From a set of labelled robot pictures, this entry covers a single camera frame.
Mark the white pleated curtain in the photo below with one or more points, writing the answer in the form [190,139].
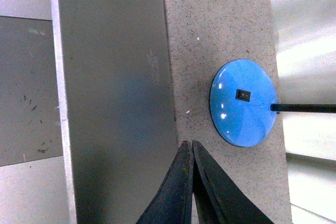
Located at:
[305,52]

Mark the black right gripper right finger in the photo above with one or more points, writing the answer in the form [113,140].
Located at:
[218,198]

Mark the grey laptop with cracked screen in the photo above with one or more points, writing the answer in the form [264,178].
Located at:
[87,114]

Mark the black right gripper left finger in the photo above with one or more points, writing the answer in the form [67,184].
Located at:
[173,200]

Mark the blue desk lamp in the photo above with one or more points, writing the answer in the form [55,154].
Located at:
[243,103]

